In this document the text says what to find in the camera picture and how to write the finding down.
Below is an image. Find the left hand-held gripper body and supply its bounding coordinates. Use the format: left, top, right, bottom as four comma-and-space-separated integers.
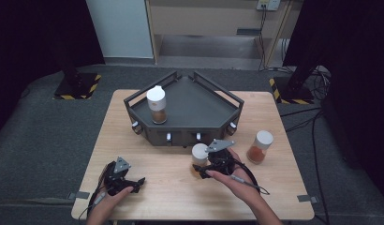
100, 156, 132, 196

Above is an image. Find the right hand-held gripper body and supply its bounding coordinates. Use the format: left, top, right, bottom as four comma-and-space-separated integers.
204, 139, 236, 176

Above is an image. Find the round-lid yellow spice jar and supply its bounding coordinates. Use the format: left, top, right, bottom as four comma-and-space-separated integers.
190, 142, 211, 180

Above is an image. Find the round-lid red spice jar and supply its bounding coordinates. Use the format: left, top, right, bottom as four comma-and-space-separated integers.
245, 129, 274, 165

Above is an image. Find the dark grey corner shelf rack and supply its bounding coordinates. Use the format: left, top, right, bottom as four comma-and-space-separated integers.
123, 70, 245, 148

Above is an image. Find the flip-cap brown spice jar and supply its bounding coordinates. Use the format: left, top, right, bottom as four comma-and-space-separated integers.
145, 84, 168, 125

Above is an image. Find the person's left hand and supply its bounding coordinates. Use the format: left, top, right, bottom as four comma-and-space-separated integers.
88, 163, 134, 219

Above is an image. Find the person's right hand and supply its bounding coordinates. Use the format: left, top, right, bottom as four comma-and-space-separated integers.
206, 148, 263, 205

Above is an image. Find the grey tape piece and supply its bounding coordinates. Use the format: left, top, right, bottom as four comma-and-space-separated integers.
66, 190, 91, 201
297, 194, 319, 204

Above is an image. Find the black hazard-striped stand base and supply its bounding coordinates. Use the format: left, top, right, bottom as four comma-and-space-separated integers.
52, 72, 102, 101
269, 76, 316, 106

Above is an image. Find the dark grey label strip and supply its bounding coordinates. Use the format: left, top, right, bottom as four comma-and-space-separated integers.
236, 28, 262, 37

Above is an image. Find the white panel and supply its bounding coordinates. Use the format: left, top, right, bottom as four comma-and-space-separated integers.
85, 0, 155, 59

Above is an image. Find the black curtain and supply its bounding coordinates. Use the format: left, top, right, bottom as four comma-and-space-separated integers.
0, 0, 106, 148
282, 0, 384, 204

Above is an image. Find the left hand-held gripper cable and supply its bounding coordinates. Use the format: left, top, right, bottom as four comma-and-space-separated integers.
77, 168, 110, 225

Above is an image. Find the hand-held gripper cable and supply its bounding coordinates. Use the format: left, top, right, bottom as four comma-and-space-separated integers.
229, 158, 271, 196
77, 168, 110, 225

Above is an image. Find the right hand-held gripper cable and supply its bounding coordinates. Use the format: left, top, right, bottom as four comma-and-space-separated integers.
229, 158, 271, 196

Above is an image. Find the black floor cable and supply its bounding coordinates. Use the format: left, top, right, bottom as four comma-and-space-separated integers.
279, 107, 332, 225

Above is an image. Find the black stand post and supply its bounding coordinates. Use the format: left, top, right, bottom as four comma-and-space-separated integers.
57, 37, 85, 90
287, 59, 322, 95

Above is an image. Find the tangled black cable bundle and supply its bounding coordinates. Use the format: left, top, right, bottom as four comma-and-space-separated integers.
305, 65, 332, 101

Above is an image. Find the black socket cable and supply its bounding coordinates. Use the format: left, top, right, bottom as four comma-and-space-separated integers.
257, 5, 270, 72

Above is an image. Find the white wall socket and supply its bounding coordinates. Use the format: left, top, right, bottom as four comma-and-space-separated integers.
256, 0, 281, 12

